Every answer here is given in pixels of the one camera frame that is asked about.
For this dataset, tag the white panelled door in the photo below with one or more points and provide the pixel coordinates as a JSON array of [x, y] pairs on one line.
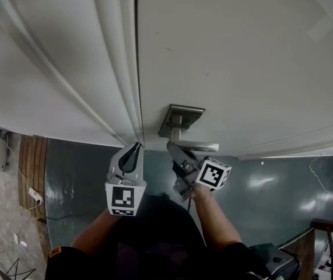
[[242, 69]]

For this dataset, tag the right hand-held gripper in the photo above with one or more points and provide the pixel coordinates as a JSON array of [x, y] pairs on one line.
[[213, 175]]

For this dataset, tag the brown slatted wooden step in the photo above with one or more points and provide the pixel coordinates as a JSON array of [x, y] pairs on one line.
[[33, 171]]

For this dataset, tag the person's left forearm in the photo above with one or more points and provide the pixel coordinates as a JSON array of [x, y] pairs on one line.
[[96, 232]]

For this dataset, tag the person's right forearm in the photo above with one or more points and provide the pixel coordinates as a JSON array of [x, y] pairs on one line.
[[215, 220]]

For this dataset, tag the white power strip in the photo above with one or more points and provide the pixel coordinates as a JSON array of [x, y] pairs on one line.
[[35, 195]]

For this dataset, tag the person's black clothing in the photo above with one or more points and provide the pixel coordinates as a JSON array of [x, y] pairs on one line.
[[154, 244]]

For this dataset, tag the white door frame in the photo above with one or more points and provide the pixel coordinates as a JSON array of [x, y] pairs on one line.
[[67, 69]]

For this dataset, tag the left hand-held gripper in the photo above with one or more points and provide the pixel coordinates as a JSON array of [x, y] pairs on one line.
[[122, 197]]

